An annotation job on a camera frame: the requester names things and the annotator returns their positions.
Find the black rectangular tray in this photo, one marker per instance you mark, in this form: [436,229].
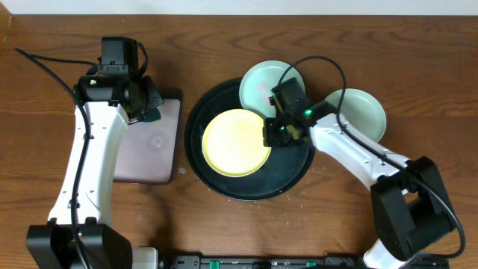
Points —
[146,154]

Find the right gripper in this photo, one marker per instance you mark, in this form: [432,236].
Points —
[269,138]

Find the black round tray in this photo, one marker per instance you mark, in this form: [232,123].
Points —
[282,170]

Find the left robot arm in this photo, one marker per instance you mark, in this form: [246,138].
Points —
[79,232]

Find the yellow plate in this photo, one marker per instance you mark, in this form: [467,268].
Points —
[233,143]

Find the mint plate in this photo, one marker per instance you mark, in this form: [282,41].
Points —
[257,84]
[365,113]

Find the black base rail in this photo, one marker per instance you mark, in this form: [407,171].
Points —
[261,262]

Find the green yellow sponge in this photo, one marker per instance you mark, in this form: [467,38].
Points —
[151,115]

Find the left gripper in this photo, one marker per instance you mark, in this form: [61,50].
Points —
[149,85]

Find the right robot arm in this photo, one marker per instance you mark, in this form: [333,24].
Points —
[411,208]

